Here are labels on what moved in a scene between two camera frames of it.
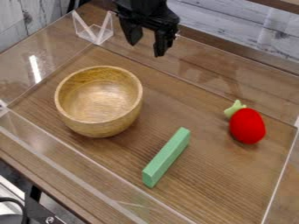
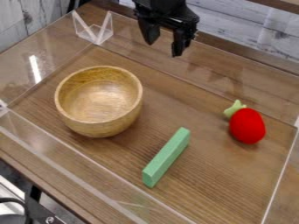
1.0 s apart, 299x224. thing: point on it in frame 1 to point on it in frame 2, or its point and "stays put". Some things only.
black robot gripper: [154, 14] to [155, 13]
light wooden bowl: [98, 100] stays put
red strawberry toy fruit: [247, 123] stays put
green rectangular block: [164, 157] stays put
